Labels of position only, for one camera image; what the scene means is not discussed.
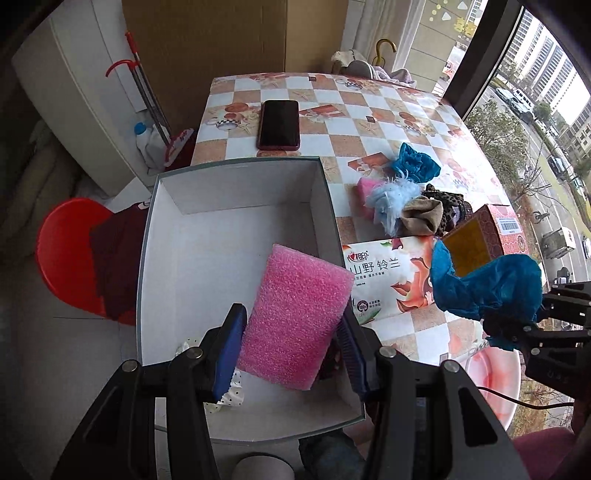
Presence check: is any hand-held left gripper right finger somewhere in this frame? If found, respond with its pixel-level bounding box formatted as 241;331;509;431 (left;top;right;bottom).
335;311;529;480

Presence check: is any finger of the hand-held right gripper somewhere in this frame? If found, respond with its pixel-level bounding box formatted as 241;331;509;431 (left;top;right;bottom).
541;282;591;324
482;314;591;352

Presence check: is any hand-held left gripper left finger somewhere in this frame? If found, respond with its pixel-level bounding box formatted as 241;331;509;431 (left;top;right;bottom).
65;302;247;480

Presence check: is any blue shoe cover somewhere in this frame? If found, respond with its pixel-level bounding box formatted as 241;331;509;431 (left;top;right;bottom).
429;240;543;347
390;142;441;185

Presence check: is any white cardboard storage box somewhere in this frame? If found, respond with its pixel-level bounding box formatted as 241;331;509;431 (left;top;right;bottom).
135;156;368;446

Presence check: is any beige sock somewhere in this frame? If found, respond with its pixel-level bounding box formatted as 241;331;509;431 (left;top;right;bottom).
401;195;445;237

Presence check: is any person's right forearm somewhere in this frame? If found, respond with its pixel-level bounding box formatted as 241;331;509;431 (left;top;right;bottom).
510;399;591;480

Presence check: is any white polka dot cloth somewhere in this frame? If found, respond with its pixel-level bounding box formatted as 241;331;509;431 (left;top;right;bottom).
178;337;245;414

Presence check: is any floral tissue pack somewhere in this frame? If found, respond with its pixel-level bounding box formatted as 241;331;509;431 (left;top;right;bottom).
344;234;446;326

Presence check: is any pink carton box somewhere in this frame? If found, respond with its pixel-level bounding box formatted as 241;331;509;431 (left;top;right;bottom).
441;203;532;278

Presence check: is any person's leg in jeans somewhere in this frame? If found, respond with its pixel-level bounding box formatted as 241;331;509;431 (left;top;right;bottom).
298;429;370;480

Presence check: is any white cylindrical object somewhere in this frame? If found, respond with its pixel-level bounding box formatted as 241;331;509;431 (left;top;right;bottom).
231;452;296;480

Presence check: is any leopard print cloth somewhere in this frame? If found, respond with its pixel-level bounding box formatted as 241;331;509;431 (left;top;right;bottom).
425;184;474;236

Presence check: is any dark red cloth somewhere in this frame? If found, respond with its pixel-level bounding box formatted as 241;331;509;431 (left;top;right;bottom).
89;203;151;324

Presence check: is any light blue feather puff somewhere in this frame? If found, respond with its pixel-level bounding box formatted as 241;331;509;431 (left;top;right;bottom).
367;178;423;234

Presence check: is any red plastic stool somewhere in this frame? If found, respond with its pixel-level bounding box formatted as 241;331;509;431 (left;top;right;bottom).
36;198;139;324

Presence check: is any checkered printed tablecloth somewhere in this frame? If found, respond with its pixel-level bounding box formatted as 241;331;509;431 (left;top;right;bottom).
190;71;520;370

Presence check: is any white bottle blue cap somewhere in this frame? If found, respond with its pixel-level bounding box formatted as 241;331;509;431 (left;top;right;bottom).
134;122;167;169

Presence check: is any red smartphone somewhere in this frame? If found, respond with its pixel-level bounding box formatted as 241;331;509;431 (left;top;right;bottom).
257;99;302;151

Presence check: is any beige sofa cushion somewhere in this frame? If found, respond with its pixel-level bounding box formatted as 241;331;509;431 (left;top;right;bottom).
0;122;81;220

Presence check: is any pile of pale clothes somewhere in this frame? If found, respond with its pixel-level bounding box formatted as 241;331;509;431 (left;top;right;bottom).
330;48;419;86

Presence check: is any brown cardboard panel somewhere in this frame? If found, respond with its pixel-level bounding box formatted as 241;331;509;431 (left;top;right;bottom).
121;0;349;134

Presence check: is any white cabinet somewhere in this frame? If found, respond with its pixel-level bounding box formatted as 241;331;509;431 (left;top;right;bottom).
11;0;153;197

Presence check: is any white curtain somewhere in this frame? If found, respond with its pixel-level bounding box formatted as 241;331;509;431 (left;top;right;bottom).
342;0;428;88

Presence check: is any black cable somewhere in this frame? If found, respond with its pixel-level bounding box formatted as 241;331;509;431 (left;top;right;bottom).
479;387;577;409

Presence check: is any dark window frame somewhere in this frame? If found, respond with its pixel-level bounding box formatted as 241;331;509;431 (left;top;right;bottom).
443;0;527;121

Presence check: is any red handled mop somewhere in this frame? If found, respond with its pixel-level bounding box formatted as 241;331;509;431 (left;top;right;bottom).
105;31;195;169

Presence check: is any yellow umbrella handle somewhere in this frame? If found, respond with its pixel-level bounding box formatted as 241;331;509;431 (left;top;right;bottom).
375;39;398;65

